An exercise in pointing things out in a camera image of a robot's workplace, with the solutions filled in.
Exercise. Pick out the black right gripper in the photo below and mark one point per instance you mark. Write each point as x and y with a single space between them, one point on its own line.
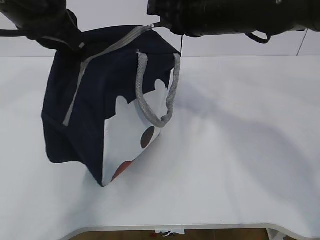
171 13

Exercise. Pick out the navy blue lunch bag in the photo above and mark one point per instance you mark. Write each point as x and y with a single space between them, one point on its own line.
106 104

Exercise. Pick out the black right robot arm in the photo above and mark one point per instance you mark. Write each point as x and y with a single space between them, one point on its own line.
197 18

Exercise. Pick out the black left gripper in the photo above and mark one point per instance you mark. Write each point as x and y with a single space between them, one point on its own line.
61 34

